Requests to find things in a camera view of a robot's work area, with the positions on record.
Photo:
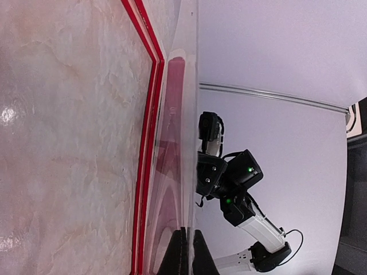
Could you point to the clear acrylic sheet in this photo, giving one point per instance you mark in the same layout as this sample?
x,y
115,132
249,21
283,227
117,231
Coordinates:
x,y
174,174

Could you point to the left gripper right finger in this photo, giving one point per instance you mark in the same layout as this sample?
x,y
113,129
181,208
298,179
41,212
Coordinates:
x,y
203,263

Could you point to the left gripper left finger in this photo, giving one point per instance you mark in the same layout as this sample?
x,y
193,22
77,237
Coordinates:
x,y
176,258

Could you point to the wooden red photo frame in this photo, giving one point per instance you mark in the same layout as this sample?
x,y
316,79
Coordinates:
x,y
147,18

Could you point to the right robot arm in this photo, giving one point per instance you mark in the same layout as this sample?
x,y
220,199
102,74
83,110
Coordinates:
x,y
229,181

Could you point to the right aluminium post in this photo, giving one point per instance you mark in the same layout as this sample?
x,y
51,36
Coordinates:
x,y
226,88

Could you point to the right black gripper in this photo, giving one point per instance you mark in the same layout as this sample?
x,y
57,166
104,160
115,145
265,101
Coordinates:
x,y
209,172

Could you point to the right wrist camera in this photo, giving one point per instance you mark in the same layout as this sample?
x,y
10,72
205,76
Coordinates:
x,y
211,133

